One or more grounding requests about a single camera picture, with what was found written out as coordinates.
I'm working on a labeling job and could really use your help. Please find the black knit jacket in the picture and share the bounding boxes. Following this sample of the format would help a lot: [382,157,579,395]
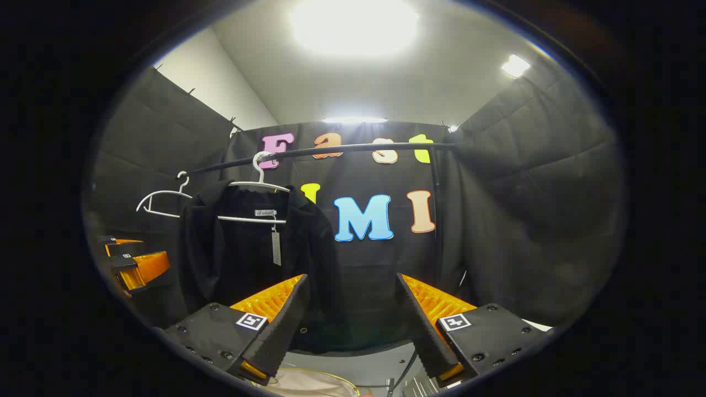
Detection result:
[179,179,345,353]

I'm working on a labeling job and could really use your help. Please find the white clothes hanger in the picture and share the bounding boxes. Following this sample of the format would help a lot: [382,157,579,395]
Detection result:
[218,151,291,224]
[136,171,194,218]

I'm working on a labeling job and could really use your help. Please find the beige laundry hamper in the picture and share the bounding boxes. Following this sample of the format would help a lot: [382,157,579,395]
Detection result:
[259,367,362,397]

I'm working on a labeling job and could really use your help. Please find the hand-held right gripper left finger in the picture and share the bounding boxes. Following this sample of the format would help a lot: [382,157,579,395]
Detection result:
[164,274,309,387]

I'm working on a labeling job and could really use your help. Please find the black clothes rack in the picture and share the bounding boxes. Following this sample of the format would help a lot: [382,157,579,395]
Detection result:
[188,142,457,287]

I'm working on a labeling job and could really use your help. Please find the small ceiling light panel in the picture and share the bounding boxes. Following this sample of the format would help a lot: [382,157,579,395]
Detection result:
[501,54,531,78]

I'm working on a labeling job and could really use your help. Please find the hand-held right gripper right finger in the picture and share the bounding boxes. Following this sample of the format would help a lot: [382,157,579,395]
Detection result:
[397,273,552,389]

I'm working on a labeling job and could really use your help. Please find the black backdrop cloth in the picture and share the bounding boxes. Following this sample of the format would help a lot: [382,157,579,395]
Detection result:
[88,66,627,353]

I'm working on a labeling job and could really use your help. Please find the large ceiling light panel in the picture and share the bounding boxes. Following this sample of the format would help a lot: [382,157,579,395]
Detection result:
[290,0,420,56]

